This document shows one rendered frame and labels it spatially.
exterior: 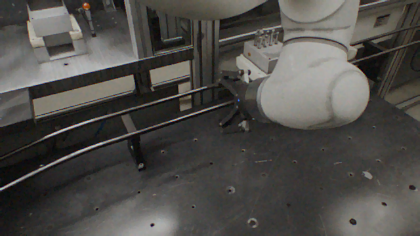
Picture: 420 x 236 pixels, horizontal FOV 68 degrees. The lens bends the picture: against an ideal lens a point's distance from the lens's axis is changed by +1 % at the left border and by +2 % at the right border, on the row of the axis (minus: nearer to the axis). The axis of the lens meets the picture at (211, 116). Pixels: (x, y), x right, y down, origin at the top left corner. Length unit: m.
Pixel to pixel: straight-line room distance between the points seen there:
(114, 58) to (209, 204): 0.49
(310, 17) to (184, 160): 0.57
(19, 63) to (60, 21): 0.17
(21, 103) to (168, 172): 0.40
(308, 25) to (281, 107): 0.13
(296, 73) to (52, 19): 0.69
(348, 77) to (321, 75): 0.03
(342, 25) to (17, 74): 0.80
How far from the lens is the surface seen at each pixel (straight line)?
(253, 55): 0.93
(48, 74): 0.94
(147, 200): 0.84
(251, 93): 0.57
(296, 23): 0.50
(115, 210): 0.84
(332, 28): 0.50
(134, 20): 0.87
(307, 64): 0.47
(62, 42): 1.07
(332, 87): 0.44
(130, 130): 0.83
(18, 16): 1.29
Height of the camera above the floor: 1.35
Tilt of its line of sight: 40 degrees down
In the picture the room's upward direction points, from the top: straight up
